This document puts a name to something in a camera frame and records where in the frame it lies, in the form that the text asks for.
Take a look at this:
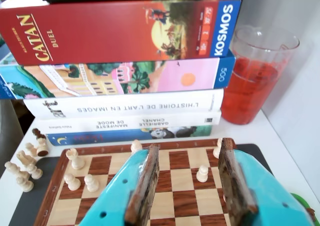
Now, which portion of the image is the wooden folding chessboard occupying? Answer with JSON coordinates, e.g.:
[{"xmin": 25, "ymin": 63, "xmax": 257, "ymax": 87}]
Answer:
[{"xmin": 32, "ymin": 138, "xmax": 237, "ymax": 226}]

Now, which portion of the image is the light wooden rook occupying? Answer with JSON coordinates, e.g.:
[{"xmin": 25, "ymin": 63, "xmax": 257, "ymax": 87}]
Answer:
[
  {"xmin": 212, "ymin": 137, "xmax": 224, "ymax": 159},
  {"xmin": 65, "ymin": 148, "xmax": 86, "ymax": 170}
]

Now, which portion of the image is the dark grey mat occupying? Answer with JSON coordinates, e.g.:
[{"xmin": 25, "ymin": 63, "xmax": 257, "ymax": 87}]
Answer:
[{"xmin": 8, "ymin": 143, "xmax": 275, "ymax": 226}]

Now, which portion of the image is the white Gabrielle Chanel book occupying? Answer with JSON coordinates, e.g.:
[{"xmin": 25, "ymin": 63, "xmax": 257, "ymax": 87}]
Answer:
[{"xmin": 34, "ymin": 110, "xmax": 223, "ymax": 137}]

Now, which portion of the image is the red Catan Duel box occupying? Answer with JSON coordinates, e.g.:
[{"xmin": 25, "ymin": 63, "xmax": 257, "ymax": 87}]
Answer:
[{"xmin": 0, "ymin": 0, "xmax": 243, "ymax": 67}]

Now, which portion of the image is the light wooden chess piece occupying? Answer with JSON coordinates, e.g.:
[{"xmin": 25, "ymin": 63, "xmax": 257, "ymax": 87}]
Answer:
[
  {"xmin": 4, "ymin": 161, "xmax": 31, "ymax": 180},
  {"xmin": 26, "ymin": 163, "xmax": 44, "ymax": 180},
  {"xmin": 24, "ymin": 142, "xmax": 38, "ymax": 158},
  {"xmin": 16, "ymin": 150, "xmax": 37, "ymax": 167},
  {"xmin": 16, "ymin": 177, "xmax": 35, "ymax": 193},
  {"xmin": 36, "ymin": 138, "xmax": 50, "ymax": 157}
]

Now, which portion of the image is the dark wooden chess piece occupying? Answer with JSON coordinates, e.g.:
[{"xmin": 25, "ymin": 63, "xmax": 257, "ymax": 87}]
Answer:
[{"xmin": 31, "ymin": 127, "xmax": 47, "ymax": 140}]

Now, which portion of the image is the green plastic tray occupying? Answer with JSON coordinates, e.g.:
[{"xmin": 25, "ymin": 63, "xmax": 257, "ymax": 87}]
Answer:
[{"xmin": 289, "ymin": 192, "xmax": 320, "ymax": 226}]

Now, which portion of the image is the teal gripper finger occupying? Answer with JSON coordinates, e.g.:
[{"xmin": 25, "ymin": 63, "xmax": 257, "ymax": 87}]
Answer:
[
  {"xmin": 74, "ymin": 143, "xmax": 161, "ymax": 226},
  {"xmin": 218, "ymin": 137, "xmax": 316, "ymax": 226}
]

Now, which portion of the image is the colourful puzzle box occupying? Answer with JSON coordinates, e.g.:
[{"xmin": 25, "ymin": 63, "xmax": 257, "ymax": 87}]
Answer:
[{"xmin": 0, "ymin": 50, "xmax": 237, "ymax": 101}]

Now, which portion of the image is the blue panda book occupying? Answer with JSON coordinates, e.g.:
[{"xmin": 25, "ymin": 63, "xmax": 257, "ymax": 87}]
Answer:
[{"xmin": 45, "ymin": 125, "xmax": 214, "ymax": 147}]

